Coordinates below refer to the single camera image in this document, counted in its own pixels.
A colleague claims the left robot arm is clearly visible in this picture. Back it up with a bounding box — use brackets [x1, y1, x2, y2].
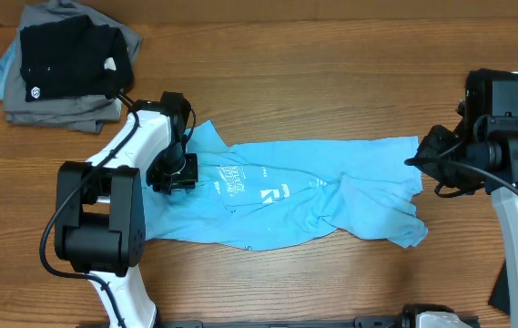
[39, 91, 198, 327]

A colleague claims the light blue folded garment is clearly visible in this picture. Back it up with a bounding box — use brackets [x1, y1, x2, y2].
[0, 41, 16, 101]

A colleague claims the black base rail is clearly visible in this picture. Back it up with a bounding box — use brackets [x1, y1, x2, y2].
[153, 314, 401, 328]

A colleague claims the grey folded garment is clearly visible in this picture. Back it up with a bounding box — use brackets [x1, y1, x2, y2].
[2, 0, 142, 133]

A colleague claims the black garment right side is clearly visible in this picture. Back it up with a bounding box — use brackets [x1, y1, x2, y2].
[465, 67, 518, 316]

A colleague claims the light blue t-shirt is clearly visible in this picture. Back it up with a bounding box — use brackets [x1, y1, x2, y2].
[143, 122, 428, 251]

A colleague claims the black folded shirt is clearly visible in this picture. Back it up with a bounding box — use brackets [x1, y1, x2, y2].
[20, 15, 134, 102]

